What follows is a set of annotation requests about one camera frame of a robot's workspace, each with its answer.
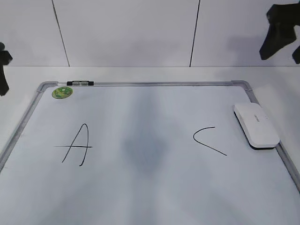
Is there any green round magnet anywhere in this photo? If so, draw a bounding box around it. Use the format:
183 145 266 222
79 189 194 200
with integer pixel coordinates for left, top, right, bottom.
52 86 73 99

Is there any white board with grey frame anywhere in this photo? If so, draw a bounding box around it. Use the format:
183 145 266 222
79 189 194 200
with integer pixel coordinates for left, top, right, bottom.
0 81 300 225

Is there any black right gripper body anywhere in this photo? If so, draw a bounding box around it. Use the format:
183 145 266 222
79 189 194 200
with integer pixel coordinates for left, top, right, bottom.
266 3 300 45

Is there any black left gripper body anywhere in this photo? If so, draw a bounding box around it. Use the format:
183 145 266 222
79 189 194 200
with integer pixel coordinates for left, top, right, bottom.
0 42 13 66

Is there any white board eraser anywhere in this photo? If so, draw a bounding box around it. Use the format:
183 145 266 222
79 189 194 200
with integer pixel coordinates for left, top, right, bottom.
233 103 280 150

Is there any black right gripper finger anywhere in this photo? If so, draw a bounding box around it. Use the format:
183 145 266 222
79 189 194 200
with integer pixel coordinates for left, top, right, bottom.
292 46 300 64
259 23 294 60

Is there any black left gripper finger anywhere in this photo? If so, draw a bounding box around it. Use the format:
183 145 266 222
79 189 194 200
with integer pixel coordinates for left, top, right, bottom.
0 67 9 96

